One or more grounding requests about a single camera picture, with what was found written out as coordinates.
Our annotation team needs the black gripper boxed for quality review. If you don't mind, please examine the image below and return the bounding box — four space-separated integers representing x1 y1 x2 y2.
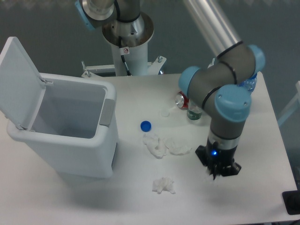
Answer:
195 139 241 179

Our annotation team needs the clear green-label bottle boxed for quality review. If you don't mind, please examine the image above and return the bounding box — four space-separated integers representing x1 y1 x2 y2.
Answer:
187 99 203 120

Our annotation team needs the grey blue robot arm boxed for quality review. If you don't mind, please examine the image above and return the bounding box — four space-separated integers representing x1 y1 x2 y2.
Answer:
75 0 265 176

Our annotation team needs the red soda can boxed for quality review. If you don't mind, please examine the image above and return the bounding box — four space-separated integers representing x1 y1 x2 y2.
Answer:
175 91 189 110

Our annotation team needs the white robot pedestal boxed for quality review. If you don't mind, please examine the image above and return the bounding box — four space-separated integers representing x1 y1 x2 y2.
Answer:
82 12 166 78

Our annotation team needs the white crumpled paper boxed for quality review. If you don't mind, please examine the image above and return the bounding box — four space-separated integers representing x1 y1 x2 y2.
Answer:
142 133 167 159
163 138 192 156

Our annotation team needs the white crumpled paper middle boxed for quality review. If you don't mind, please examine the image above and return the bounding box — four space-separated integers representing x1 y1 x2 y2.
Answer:
163 138 192 156

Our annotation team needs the blue bottle cap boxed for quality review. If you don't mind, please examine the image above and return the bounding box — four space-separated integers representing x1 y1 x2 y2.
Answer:
140 120 152 132

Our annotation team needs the black cable on pedestal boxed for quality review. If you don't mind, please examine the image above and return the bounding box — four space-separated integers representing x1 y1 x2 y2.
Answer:
119 36 132 76

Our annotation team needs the black device at edge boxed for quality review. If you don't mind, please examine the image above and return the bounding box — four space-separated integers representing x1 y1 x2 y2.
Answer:
282 190 300 215

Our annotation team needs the white paper ball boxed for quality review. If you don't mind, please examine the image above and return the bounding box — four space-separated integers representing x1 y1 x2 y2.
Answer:
203 170 214 182
152 177 176 194

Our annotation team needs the white crumpled paper left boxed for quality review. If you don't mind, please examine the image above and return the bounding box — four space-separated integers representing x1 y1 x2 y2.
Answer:
142 133 167 159

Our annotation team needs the white frame at right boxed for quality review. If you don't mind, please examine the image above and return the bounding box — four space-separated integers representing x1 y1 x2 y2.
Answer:
277 81 300 127

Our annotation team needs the blue plastic water bottle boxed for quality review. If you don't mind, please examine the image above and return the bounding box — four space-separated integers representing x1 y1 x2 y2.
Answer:
238 73 257 94

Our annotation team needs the white open trash bin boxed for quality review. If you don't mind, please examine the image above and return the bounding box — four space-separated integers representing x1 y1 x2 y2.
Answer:
0 37 119 178

